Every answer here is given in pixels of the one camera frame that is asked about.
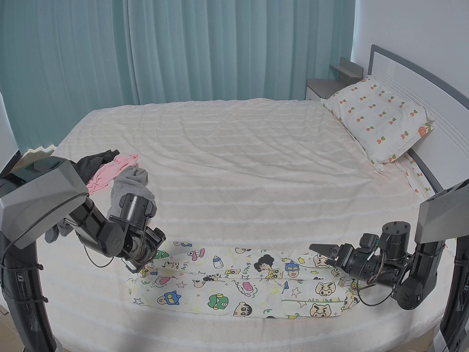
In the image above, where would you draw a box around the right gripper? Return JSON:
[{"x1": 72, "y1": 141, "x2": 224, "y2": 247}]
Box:
[{"x1": 309, "y1": 243, "x2": 382, "y2": 281}]

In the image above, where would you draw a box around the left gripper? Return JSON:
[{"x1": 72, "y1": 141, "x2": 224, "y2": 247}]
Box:
[{"x1": 145, "y1": 227, "x2": 166, "y2": 249}]

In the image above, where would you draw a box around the white printed pyjama top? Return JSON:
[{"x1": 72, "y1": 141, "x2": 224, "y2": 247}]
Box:
[{"x1": 126, "y1": 240, "x2": 361, "y2": 320}]

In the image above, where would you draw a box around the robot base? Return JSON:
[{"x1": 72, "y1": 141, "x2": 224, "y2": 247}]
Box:
[{"x1": 430, "y1": 330, "x2": 446, "y2": 352}]

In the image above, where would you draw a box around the grey sweater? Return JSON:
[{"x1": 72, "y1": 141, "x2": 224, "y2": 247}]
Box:
[{"x1": 109, "y1": 167, "x2": 156, "y2": 219}]

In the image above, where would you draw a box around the pink garment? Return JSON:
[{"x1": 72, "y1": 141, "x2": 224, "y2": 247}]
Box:
[{"x1": 86, "y1": 154, "x2": 140, "y2": 196}]

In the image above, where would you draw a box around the black garment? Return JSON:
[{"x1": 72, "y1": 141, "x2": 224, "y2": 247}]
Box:
[{"x1": 71, "y1": 149, "x2": 119, "y2": 182}]

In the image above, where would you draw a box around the dark grey garment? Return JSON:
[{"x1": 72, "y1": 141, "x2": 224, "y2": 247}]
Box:
[{"x1": 44, "y1": 220, "x2": 75, "y2": 244}]

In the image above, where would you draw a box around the bed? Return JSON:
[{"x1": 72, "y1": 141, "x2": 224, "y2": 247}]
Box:
[{"x1": 0, "y1": 44, "x2": 469, "y2": 351}]

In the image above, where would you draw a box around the white printed pillow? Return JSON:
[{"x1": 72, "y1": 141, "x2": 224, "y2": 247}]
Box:
[{"x1": 320, "y1": 75, "x2": 435, "y2": 164}]

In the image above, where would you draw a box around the grey bedside table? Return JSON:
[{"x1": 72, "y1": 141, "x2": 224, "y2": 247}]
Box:
[{"x1": 306, "y1": 57, "x2": 363, "y2": 100}]

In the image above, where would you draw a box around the blue-green curtain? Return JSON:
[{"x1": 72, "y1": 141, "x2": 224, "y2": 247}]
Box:
[
  {"x1": 128, "y1": 0, "x2": 356, "y2": 105},
  {"x1": 0, "y1": 0, "x2": 141, "y2": 153}
]

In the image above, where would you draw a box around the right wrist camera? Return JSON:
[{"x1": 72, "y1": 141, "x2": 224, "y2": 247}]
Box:
[{"x1": 359, "y1": 233, "x2": 380, "y2": 252}]

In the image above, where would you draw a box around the black cable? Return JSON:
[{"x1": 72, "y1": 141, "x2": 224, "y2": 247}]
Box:
[
  {"x1": 86, "y1": 248, "x2": 115, "y2": 268},
  {"x1": 357, "y1": 285, "x2": 394, "y2": 307}
]

